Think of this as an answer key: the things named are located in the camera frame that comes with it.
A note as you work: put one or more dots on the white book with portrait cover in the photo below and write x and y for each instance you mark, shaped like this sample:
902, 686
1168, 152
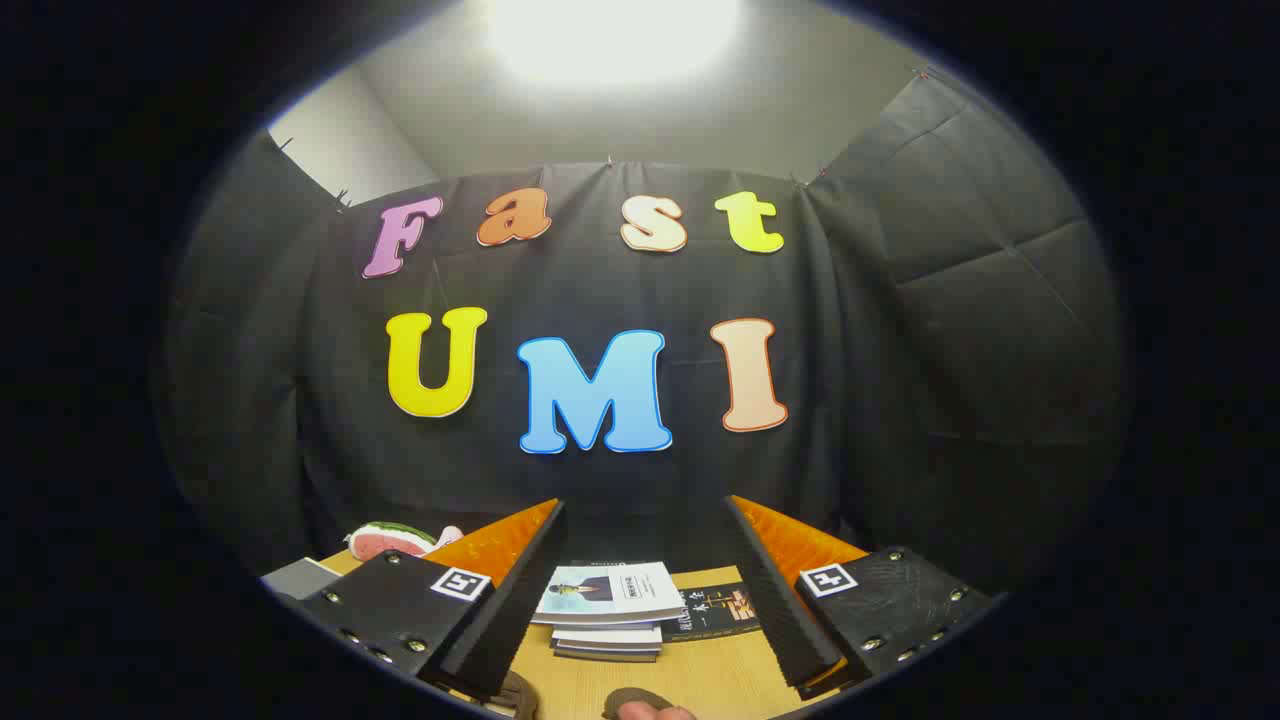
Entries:
610, 592

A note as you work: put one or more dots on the thick white paged book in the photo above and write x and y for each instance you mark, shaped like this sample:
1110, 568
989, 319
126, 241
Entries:
605, 636

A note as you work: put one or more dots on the dark grey cover book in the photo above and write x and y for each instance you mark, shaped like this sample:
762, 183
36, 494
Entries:
605, 654

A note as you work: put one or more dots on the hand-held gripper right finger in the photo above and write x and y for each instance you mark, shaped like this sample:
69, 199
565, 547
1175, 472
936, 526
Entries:
770, 600

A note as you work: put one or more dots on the pink starfish plush toy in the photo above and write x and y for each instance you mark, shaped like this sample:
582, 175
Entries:
450, 537

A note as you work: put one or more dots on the black book with gold print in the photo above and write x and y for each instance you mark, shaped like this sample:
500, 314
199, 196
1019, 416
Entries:
715, 612

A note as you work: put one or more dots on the watermelon slice plush toy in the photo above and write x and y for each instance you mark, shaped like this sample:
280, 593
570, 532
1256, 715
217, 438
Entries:
390, 540

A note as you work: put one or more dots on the brown fuzzy shoe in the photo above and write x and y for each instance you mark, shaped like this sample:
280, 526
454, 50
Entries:
640, 705
515, 698

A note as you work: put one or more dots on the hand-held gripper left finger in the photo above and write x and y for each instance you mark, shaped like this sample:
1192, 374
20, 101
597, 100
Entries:
520, 600

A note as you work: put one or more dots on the grey fabric storage box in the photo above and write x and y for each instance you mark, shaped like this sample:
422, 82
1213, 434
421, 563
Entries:
300, 578

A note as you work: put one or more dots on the ceiling light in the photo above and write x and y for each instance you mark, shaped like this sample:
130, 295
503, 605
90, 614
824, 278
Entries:
610, 35

